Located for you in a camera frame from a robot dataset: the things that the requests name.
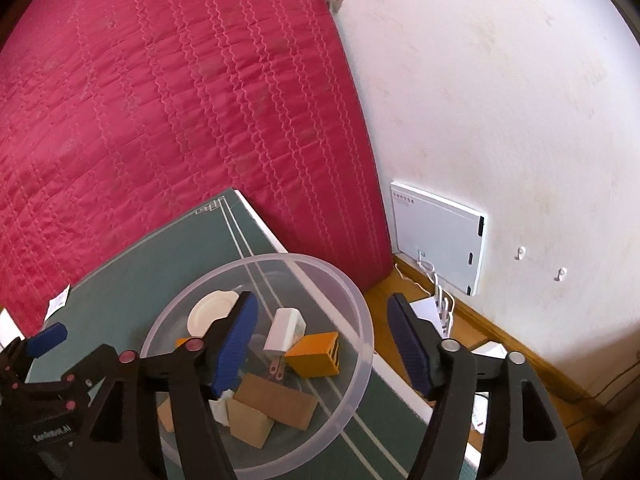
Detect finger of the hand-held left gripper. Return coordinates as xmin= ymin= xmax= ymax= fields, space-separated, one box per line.
xmin=0 ymin=322 xmax=68 ymax=377
xmin=30 ymin=344 xmax=122 ymax=411

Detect red quilted blanket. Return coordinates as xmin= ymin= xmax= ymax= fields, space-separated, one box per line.
xmin=0 ymin=0 xmax=393 ymax=331

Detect beige triangular prism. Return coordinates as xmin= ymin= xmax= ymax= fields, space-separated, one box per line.
xmin=227 ymin=400 xmax=276 ymax=448

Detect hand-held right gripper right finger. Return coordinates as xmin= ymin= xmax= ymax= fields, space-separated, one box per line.
xmin=387 ymin=292 xmax=583 ymax=480

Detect green table mat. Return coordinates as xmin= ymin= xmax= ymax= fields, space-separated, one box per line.
xmin=25 ymin=187 xmax=481 ymax=480

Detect white cable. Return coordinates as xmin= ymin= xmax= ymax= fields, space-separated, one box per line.
xmin=395 ymin=250 xmax=437 ymax=286

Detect white wall panel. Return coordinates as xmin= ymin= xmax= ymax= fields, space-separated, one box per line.
xmin=390 ymin=180 xmax=488 ymax=297

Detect white round disc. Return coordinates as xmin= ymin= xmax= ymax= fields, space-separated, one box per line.
xmin=187 ymin=290 xmax=241 ymax=338

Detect brown rectangular block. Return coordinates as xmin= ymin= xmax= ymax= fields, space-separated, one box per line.
xmin=234 ymin=372 xmax=318 ymax=431

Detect white triangular prism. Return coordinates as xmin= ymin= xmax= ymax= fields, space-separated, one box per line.
xmin=207 ymin=389 xmax=236 ymax=426

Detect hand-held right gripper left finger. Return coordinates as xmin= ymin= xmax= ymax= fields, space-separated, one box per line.
xmin=65 ymin=291 xmax=260 ymax=480

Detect white board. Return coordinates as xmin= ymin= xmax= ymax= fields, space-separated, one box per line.
xmin=0 ymin=307 xmax=26 ymax=346

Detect orange slotted block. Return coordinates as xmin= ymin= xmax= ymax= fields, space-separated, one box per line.
xmin=284 ymin=331 xmax=342 ymax=380

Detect white cardboard box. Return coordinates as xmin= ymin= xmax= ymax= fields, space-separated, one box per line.
xmin=470 ymin=340 xmax=508 ymax=361

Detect white narrow block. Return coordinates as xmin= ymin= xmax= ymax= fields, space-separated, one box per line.
xmin=262 ymin=307 xmax=307 ymax=381

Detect clear plastic bowl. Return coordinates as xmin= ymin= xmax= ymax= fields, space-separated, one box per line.
xmin=140 ymin=254 xmax=375 ymax=479

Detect white router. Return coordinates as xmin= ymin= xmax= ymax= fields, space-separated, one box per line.
xmin=410 ymin=272 xmax=456 ymax=338

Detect small beige block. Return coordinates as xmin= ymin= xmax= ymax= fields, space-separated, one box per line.
xmin=157 ymin=397 xmax=176 ymax=433

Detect white paper slip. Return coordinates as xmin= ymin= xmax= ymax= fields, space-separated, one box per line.
xmin=45 ymin=284 xmax=71 ymax=321

